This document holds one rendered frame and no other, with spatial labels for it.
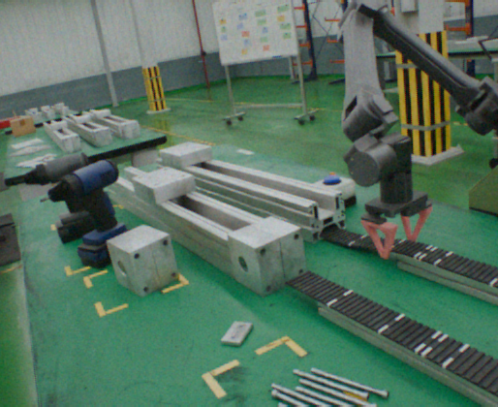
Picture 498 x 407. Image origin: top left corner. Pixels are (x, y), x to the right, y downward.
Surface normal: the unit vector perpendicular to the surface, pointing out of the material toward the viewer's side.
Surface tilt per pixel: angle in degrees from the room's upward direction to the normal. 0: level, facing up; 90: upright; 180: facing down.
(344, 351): 0
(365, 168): 90
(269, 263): 90
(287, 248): 90
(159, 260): 90
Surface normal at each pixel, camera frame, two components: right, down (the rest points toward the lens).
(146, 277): 0.67, 0.15
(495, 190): -0.84, 0.30
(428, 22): 0.47, 0.22
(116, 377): -0.16, -0.93
